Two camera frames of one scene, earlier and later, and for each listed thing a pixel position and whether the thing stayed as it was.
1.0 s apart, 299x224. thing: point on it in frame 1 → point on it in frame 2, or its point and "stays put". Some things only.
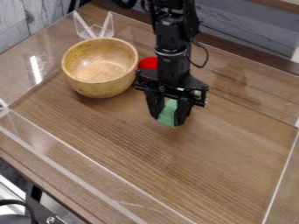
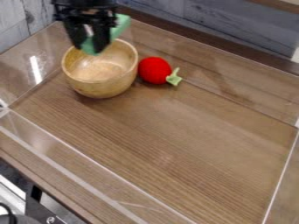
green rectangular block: [165, 116] → [121, 23]
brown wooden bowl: [98, 64] stays put
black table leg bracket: [41, 215] stays put
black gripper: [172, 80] → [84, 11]
